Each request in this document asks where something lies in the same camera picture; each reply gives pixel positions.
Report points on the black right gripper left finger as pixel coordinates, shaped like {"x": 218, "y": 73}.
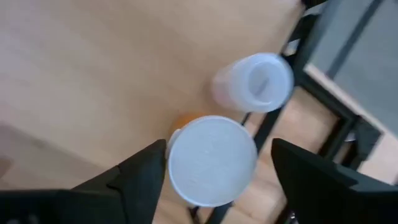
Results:
{"x": 93, "y": 205}

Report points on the clear bottle with red pills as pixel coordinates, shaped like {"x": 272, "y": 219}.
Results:
{"x": 258, "y": 82}

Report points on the yellow bottle with white cap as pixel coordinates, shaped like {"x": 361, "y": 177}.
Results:
{"x": 213, "y": 161}

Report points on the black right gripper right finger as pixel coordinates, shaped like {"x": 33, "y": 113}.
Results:
{"x": 335, "y": 202}

